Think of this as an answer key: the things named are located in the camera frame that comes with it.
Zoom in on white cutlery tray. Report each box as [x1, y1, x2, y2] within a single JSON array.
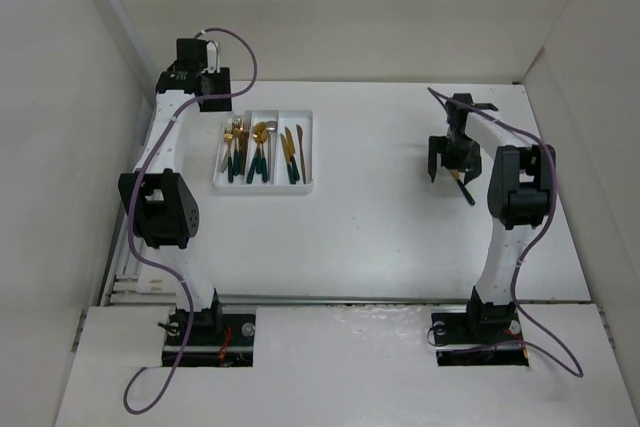
[[213, 110, 314, 195]]

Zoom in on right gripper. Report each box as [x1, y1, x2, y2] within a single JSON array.
[[429, 132, 483, 183]]

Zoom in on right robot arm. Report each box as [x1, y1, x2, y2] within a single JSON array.
[[427, 91, 557, 344]]

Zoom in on gold knife green handle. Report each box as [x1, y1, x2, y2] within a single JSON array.
[[450, 170, 476, 206], [280, 134, 296, 185], [285, 127, 301, 183]]

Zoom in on silver rose fork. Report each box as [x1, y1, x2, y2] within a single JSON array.
[[218, 123, 234, 173]]

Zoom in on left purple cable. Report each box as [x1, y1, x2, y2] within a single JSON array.
[[122, 27, 259, 416]]

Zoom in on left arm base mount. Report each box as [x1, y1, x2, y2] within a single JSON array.
[[158, 310, 256, 368]]

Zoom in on gold fork green handle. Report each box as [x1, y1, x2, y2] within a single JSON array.
[[233, 117, 244, 176]]

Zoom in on purple cable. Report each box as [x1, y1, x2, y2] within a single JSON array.
[[427, 86, 585, 379], [122, 27, 259, 416]]

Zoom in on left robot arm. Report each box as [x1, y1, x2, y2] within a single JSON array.
[[118, 33, 237, 344]]

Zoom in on silver spoon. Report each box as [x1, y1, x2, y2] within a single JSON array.
[[265, 120, 278, 183]]

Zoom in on rose gold knife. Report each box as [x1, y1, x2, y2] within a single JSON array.
[[296, 124, 307, 184]]

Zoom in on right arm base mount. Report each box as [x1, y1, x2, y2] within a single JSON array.
[[427, 311, 529, 367]]

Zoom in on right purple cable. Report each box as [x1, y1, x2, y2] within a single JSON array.
[[427, 86, 585, 379]]

